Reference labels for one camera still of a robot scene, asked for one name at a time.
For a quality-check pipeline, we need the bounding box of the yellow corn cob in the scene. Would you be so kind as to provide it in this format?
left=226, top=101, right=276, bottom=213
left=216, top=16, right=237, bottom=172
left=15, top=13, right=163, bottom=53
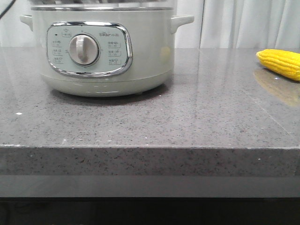
left=256, top=49, right=300, bottom=82

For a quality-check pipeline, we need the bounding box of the glass pot lid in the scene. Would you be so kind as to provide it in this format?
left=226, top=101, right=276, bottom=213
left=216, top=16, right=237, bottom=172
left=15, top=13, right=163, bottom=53
left=29, top=0, right=177, bottom=8

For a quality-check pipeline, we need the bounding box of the pale green electric pot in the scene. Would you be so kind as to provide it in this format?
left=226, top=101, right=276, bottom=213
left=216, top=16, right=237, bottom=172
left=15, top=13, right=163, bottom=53
left=20, top=4, right=195, bottom=97

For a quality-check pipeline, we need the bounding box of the white curtain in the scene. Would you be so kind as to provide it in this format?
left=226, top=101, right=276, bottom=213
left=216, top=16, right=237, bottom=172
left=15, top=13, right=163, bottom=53
left=0, top=0, right=300, bottom=49

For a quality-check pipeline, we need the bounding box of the black cable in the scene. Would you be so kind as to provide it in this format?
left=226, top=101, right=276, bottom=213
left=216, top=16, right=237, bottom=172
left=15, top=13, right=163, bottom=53
left=0, top=0, right=17, bottom=18

